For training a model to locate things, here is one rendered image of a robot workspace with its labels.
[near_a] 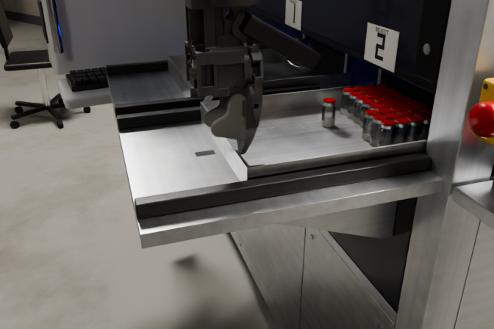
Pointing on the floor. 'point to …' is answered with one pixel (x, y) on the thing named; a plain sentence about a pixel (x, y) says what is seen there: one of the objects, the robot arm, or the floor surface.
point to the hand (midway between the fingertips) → (247, 144)
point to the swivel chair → (39, 59)
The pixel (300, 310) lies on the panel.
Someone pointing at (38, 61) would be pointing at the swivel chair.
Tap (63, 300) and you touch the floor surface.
